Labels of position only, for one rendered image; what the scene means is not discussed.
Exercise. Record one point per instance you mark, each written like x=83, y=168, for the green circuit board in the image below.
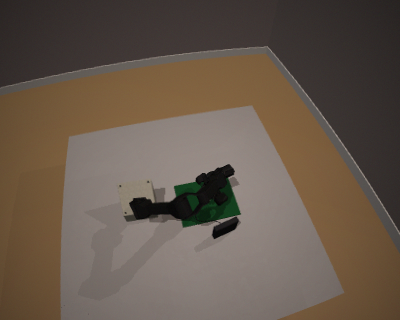
x=210, y=211

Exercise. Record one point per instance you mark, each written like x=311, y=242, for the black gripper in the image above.
x=219, y=198

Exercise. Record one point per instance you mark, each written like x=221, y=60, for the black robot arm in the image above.
x=180, y=208

